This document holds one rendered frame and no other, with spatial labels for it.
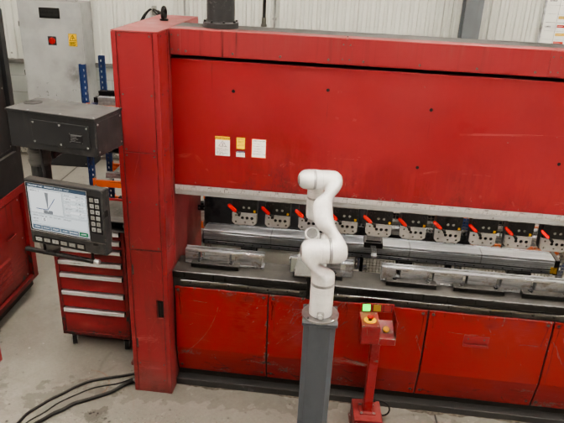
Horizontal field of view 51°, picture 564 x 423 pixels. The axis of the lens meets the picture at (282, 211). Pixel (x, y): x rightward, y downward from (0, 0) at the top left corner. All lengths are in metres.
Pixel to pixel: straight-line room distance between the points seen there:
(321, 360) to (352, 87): 1.45
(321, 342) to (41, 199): 1.59
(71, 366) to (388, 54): 2.95
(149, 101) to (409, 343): 2.10
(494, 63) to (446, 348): 1.71
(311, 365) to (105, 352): 1.88
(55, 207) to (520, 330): 2.72
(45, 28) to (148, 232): 4.81
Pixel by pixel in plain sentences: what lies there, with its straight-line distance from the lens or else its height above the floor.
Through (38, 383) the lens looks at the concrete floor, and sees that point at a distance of 4.43.
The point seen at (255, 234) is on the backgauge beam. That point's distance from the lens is 3.93.
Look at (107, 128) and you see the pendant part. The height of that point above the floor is 1.87.
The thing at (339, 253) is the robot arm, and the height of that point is 1.38.
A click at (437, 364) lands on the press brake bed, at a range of 3.95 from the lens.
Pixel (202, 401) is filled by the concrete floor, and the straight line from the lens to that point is 4.09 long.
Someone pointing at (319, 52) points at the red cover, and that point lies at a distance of 3.25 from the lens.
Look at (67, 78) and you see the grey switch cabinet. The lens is 8.00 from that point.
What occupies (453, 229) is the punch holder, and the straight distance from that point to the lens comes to 3.60.
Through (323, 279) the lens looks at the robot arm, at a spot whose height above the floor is 1.24.
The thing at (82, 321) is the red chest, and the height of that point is 0.23.
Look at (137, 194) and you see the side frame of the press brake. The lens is 3.47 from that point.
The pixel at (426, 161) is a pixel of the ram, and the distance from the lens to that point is 3.43.
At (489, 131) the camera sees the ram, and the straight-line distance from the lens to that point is 3.43.
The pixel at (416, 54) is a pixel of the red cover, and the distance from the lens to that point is 3.27.
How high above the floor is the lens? 2.69
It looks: 23 degrees down
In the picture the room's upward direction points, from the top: 3 degrees clockwise
